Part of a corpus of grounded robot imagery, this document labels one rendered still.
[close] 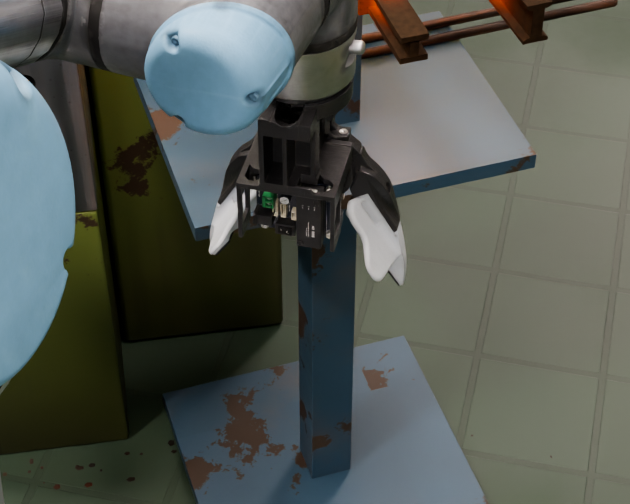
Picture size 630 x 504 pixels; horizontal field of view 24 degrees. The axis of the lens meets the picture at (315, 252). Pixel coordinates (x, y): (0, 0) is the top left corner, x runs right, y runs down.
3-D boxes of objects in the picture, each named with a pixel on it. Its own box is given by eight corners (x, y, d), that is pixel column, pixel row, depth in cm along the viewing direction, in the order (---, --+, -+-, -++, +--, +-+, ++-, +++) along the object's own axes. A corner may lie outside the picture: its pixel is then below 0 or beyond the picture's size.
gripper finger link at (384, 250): (387, 326, 110) (317, 243, 105) (402, 272, 114) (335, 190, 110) (421, 314, 108) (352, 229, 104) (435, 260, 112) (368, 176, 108)
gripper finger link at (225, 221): (167, 272, 111) (232, 210, 105) (189, 221, 115) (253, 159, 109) (200, 294, 112) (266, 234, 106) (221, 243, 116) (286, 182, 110)
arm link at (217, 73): (91, 117, 87) (169, 18, 94) (265, 160, 84) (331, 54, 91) (76, 6, 82) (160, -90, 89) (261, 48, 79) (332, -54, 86)
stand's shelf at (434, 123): (535, 167, 166) (536, 154, 165) (195, 241, 157) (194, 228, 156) (438, 23, 187) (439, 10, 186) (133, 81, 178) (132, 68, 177)
